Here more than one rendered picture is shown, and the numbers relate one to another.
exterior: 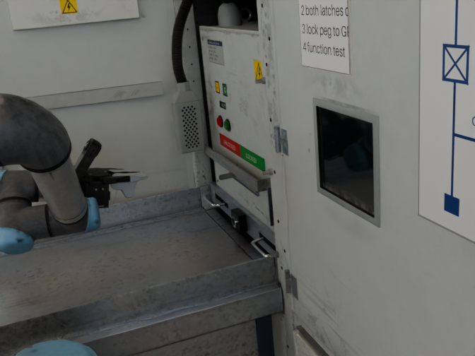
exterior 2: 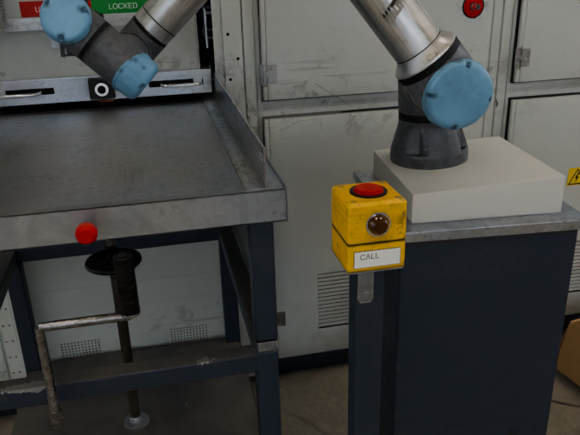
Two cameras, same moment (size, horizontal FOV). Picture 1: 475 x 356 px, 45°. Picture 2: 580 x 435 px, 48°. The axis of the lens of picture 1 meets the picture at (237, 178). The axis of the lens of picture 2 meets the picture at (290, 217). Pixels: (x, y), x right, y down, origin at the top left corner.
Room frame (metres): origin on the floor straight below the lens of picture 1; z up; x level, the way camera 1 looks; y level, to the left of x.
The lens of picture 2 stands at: (0.78, 1.53, 1.20)
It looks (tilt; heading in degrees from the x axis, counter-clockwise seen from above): 22 degrees down; 277
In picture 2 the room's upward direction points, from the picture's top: 2 degrees counter-clockwise
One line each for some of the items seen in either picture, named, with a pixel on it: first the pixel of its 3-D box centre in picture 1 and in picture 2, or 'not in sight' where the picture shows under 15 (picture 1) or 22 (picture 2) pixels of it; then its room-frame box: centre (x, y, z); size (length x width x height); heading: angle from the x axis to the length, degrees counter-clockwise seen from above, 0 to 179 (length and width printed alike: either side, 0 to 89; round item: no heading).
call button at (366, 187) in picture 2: not in sight; (368, 192); (0.78, 0.72, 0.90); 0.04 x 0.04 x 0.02
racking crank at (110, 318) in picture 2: not in sight; (90, 343); (1.22, 0.69, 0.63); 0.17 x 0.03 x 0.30; 19
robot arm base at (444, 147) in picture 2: not in sight; (428, 133); (0.67, 0.27, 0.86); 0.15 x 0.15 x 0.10
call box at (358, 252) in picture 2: not in sight; (368, 225); (0.78, 0.72, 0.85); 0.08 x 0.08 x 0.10; 19
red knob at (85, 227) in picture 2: not in sight; (86, 230); (1.20, 0.69, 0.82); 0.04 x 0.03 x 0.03; 109
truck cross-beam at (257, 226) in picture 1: (251, 217); (102, 85); (1.45, -0.03, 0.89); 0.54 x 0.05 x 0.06; 19
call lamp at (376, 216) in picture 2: not in sight; (380, 226); (0.77, 0.77, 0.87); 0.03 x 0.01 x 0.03; 19
